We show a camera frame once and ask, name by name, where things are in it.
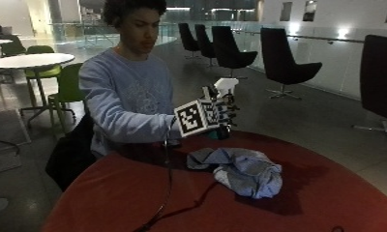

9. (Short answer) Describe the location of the spray bottle with white nozzle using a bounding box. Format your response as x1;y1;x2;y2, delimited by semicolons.
205;77;240;141

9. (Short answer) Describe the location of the white marker cube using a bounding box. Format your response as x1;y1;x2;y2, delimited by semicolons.
173;99;221;138

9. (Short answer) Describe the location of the crumpled blue-grey cloth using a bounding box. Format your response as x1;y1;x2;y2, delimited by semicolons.
185;147;284;199

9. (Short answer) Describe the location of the black swivel chair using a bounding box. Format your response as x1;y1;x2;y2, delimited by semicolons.
193;23;217;68
258;27;324;101
176;22;201;60
210;25;258;80
352;34;387;147

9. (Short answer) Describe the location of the the person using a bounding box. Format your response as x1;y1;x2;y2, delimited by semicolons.
77;0;182;160

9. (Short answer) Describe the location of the metal handrail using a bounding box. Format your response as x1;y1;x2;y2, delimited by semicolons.
230;29;368;45

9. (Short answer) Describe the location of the green chair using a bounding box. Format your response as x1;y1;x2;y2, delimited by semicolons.
23;44;63;80
47;62;88;133

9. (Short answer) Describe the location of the black jacket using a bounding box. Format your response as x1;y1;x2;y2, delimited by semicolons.
44;111;97;193

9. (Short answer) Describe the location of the black cable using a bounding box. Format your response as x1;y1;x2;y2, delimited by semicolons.
133;137;174;232

